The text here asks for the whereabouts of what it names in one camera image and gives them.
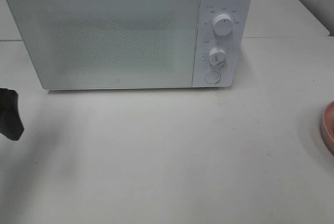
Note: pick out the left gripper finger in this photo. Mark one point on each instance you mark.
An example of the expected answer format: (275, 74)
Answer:
(11, 124)

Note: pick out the white microwave door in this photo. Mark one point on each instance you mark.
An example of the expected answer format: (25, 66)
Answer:
(101, 44)

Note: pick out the round door release button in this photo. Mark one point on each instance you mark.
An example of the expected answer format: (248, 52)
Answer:
(213, 78)

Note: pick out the white microwave knob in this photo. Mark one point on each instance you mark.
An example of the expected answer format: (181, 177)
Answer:
(223, 24)
(217, 57)

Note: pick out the pink round plate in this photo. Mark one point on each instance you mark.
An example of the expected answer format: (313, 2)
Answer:
(326, 127)

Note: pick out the white microwave oven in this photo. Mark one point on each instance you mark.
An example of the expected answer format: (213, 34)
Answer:
(224, 38)

